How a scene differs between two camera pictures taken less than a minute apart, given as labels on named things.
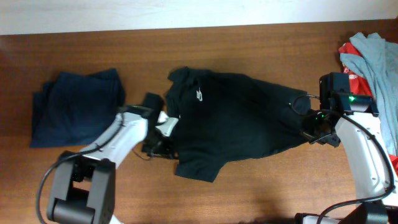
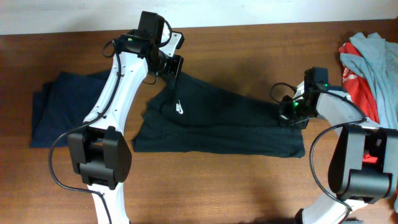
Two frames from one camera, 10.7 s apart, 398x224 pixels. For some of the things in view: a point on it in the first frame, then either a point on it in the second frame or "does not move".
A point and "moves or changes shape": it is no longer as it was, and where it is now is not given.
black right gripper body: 314,128 to 295,112
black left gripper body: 157,142 to 170,65
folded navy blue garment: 74,109 does not move
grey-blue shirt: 377,60 does not move
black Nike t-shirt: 219,119 moves or changes shape
